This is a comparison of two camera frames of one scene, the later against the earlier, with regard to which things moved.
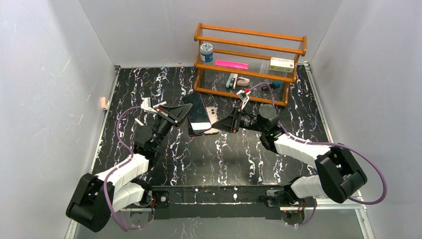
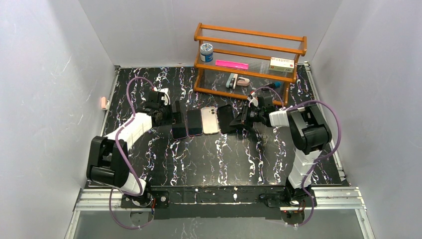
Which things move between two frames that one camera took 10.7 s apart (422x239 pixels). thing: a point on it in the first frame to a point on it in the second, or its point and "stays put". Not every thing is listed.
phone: (198, 119) to (179, 131)
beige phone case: (213, 117) stays put
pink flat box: (232, 64) stays put
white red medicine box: (281, 64) stays put
